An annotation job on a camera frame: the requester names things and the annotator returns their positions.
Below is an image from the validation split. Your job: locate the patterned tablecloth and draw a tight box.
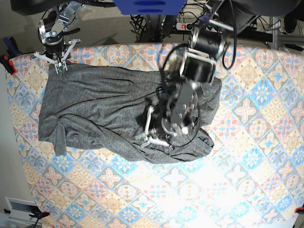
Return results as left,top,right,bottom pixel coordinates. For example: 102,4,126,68
6,46,304,228

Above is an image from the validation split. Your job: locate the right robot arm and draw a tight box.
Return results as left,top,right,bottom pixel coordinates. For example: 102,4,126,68
34,1,86,73

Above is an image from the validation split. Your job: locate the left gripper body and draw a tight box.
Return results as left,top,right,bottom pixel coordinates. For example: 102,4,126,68
142,83,200,151

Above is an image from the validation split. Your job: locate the red clamp bottom left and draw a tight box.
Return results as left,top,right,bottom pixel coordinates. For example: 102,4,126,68
29,211,50,220

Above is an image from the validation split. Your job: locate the red black clamp left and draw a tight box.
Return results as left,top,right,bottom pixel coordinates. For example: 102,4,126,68
0,37,19,75

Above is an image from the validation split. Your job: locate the grey t-shirt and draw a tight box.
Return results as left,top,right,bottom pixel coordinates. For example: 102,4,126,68
38,64,214,164

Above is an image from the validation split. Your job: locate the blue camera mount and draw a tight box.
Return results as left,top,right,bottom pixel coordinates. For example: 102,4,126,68
113,0,186,15

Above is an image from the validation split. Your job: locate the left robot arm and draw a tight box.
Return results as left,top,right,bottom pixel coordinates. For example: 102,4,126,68
136,0,258,150

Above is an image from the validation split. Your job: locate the red clamp bottom right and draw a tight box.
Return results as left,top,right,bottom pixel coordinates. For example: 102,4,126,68
294,206,304,215

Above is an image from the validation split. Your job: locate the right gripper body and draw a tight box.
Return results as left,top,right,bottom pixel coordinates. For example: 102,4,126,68
33,28,81,74

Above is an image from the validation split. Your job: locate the power strip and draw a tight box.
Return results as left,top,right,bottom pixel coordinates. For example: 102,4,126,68
172,20,227,34

